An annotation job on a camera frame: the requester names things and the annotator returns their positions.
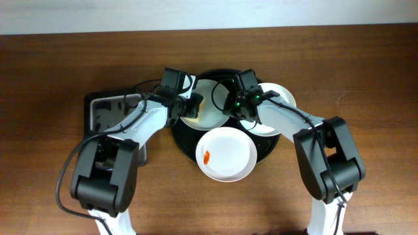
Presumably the white plate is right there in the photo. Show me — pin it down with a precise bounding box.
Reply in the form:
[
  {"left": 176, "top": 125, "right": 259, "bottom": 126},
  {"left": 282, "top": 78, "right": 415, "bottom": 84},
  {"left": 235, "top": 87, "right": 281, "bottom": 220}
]
[
  {"left": 195, "top": 127, "right": 257, "bottom": 183},
  {"left": 240, "top": 83, "right": 297, "bottom": 137}
]

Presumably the pale blue plate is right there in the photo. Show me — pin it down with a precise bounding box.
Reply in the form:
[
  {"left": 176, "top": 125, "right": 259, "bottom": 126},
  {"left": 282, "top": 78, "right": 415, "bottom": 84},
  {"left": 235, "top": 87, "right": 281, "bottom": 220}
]
[{"left": 181, "top": 79, "right": 229, "bottom": 131}]

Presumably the white plate front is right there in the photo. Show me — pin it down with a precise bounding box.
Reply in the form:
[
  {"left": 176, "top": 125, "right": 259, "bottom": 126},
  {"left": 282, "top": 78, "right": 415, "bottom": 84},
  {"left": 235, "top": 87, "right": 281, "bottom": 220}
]
[{"left": 195, "top": 127, "right": 257, "bottom": 183}]

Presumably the green yellow sponge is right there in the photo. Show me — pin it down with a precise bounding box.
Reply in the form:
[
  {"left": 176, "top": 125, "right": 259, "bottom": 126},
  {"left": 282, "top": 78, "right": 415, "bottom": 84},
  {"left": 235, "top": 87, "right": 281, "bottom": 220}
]
[{"left": 185, "top": 93, "right": 206, "bottom": 123}]

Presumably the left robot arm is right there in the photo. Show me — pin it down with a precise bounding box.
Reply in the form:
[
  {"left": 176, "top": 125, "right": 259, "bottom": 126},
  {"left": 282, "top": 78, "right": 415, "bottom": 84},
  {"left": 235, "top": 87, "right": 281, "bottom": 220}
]
[{"left": 70, "top": 93, "right": 204, "bottom": 234}]

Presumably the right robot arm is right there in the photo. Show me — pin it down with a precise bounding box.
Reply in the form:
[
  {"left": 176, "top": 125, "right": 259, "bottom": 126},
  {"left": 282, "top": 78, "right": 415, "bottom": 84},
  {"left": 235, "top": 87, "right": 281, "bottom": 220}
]
[{"left": 223, "top": 91, "right": 366, "bottom": 234}]

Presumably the black rectangular tray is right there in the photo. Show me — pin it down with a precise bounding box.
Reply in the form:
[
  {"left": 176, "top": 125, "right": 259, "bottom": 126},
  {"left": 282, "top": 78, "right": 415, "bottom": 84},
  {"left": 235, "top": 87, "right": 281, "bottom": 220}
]
[{"left": 84, "top": 89, "right": 148, "bottom": 167}]

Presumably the silver metal pan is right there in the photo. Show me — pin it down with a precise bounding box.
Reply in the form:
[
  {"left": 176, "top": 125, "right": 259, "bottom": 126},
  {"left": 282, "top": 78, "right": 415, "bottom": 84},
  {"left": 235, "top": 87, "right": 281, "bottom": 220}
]
[{"left": 89, "top": 93, "right": 147, "bottom": 166}]

